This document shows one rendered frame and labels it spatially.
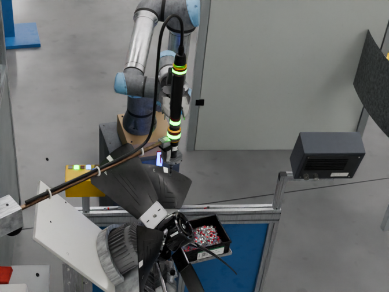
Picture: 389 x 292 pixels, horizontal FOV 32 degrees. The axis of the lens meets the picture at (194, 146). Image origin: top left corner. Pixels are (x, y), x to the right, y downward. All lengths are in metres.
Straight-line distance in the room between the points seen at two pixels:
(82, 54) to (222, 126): 1.53
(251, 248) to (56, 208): 1.17
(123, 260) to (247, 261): 1.02
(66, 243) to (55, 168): 2.21
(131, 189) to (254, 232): 0.95
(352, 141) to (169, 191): 0.80
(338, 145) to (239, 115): 1.74
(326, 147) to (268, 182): 1.70
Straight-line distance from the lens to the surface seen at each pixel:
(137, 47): 2.52
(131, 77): 2.44
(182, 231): 2.35
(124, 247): 2.38
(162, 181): 2.60
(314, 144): 2.81
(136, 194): 2.35
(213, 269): 3.29
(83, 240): 2.37
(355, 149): 2.86
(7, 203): 1.97
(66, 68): 5.40
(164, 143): 2.20
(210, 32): 4.13
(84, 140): 4.68
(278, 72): 4.36
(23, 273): 2.74
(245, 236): 3.15
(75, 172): 2.81
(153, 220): 2.38
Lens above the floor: 2.93
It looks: 39 degrees down
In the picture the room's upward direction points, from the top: 6 degrees clockwise
